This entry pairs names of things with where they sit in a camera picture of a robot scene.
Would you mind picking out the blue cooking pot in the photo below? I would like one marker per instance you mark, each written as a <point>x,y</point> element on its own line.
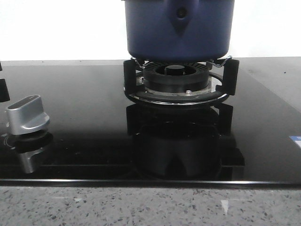
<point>178,30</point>

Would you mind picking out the black pot support grate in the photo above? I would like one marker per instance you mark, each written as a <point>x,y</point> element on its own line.
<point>222,84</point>

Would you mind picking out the black left pot support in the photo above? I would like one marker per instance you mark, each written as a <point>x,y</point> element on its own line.
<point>4,94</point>

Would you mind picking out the black round gas burner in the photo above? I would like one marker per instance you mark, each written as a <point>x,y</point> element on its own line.
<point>176,78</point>

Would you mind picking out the black glass gas stove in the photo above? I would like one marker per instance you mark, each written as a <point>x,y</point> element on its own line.
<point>97,137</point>

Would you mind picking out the silver stove control knob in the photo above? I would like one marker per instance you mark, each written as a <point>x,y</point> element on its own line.
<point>27,116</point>

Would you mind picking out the blue white sticker label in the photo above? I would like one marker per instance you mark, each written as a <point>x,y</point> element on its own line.
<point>296,140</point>

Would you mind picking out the silver wire pot adapter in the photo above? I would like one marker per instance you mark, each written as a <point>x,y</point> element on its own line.
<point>217,63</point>

